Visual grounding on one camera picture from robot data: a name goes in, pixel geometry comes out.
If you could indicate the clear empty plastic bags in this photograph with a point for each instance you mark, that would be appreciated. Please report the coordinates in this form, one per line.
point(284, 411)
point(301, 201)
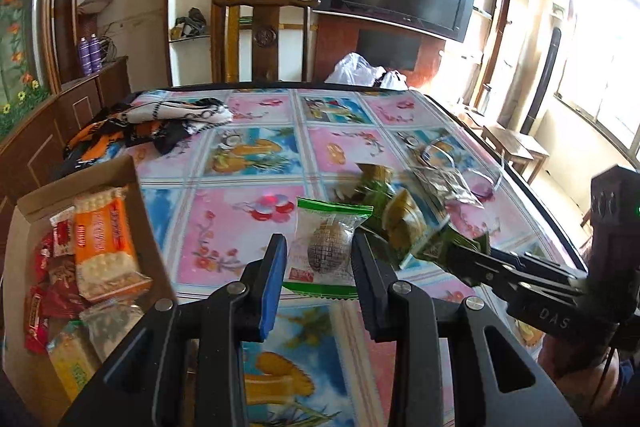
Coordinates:
point(487, 192)

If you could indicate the green leaf-wrapped snack packet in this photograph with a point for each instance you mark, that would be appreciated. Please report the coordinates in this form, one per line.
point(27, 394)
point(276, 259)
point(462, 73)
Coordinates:
point(377, 212)

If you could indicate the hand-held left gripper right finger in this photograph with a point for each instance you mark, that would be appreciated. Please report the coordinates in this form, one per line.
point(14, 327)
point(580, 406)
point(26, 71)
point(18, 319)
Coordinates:
point(367, 292)

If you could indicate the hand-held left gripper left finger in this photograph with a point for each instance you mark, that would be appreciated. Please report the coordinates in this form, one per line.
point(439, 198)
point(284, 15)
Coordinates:
point(274, 292)

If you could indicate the person's right forearm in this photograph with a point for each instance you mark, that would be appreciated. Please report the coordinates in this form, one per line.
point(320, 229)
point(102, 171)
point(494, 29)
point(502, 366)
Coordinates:
point(600, 387)

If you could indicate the black white orange scarf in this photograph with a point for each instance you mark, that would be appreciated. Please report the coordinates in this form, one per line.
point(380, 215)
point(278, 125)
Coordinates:
point(150, 127)

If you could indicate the wooden sideboard cabinet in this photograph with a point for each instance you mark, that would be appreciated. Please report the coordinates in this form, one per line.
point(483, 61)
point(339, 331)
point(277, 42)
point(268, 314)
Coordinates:
point(75, 107)

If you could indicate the wooden stool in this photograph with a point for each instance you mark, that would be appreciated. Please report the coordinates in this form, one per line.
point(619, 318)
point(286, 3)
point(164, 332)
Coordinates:
point(515, 147)

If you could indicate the floral wall mural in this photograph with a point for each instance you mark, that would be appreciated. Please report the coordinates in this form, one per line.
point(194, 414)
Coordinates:
point(15, 57)

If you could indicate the cardboard box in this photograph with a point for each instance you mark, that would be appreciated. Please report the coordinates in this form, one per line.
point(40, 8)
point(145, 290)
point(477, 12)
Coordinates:
point(150, 257)

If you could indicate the black tube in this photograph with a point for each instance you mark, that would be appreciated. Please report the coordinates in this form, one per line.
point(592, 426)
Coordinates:
point(547, 77)

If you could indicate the red white candy packet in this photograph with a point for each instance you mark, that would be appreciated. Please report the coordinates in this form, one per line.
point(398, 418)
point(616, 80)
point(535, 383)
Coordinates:
point(62, 234)

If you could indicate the clear egg packet green edges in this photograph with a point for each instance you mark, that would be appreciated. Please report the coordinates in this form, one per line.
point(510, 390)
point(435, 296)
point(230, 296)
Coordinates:
point(325, 247)

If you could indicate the yellow-green snack packet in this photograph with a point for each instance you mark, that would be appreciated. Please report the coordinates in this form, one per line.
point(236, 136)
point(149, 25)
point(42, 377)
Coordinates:
point(375, 177)
point(402, 222)

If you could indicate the window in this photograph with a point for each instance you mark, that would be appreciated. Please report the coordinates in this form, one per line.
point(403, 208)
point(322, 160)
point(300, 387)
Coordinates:
point(600, 57)

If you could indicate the small dark red packet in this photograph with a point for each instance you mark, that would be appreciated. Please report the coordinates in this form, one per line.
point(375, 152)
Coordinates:
point(65, 307)

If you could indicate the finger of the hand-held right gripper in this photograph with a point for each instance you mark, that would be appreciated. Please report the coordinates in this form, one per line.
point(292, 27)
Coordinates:
point(530, 264)
point(480, 274)

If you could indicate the yellow cracker packet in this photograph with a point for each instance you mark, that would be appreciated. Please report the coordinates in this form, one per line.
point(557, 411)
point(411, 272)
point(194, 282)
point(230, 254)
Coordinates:
point(72, 362)

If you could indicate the black white cloth bundle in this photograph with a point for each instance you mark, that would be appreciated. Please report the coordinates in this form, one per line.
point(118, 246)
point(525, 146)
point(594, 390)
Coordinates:
point(190, 24)

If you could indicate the wooden chair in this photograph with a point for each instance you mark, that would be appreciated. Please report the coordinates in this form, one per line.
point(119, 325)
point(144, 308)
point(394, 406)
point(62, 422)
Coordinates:
point(265, 37)

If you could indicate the clear snack packet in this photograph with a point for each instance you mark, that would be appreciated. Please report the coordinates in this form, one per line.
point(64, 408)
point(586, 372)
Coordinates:
point(110, 327)

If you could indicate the white plastic bag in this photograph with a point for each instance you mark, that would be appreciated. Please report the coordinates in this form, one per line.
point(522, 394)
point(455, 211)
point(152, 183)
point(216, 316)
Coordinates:
point(352, 69)

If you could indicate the shiny red snack packet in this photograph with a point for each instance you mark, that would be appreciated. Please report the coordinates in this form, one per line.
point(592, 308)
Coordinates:
point(36, 322)

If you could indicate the floral printed tablecloth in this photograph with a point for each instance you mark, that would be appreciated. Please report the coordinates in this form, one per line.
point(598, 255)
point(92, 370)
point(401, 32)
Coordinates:
point(225, 217)

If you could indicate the purple bottle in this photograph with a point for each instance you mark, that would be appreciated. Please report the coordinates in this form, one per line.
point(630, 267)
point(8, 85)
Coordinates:
point(84, 57)
point(96, 54)

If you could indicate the orange cracker packet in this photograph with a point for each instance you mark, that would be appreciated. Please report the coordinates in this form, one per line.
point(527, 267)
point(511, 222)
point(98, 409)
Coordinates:
point(105, 242)

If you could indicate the small silver foil packet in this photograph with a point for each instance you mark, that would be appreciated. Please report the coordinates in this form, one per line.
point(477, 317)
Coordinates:
point(445, 187)

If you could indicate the dark glass cabinet panel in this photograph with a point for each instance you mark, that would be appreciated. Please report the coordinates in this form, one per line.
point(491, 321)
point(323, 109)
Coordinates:
point(387, 49)

